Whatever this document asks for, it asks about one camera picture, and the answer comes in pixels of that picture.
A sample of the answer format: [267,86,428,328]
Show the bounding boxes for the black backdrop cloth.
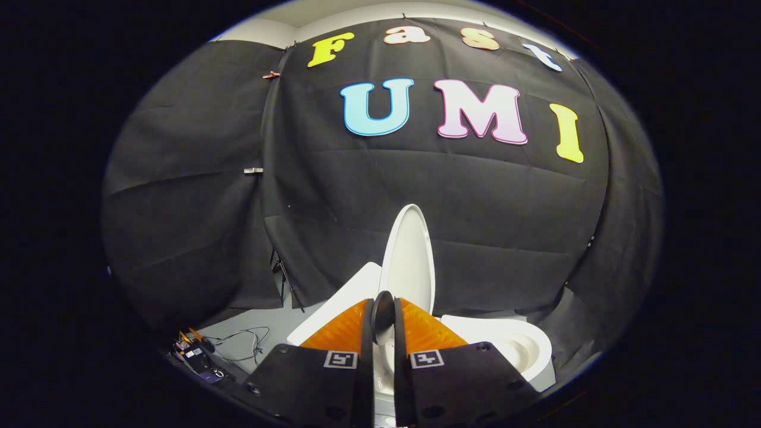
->
[101,18,665,381]

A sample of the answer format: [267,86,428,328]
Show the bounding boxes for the thin grey cable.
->
[208,326,272,367]

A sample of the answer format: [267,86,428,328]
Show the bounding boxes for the white toilet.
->
[287,262,556,426]

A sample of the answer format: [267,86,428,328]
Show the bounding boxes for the white toilet seat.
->
[441,314,554,385]

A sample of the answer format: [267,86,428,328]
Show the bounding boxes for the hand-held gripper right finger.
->
[392,297,542,428]

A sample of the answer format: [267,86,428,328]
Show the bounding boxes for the black electronic device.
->
[171,329,231,383]

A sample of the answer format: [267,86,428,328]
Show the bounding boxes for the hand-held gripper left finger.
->
[235,297,375,428]

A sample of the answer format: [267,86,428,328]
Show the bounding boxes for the white toilet lid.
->
[370,204,436,394]

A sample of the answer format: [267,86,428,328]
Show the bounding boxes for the black stand legs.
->
[271,250,306,313]

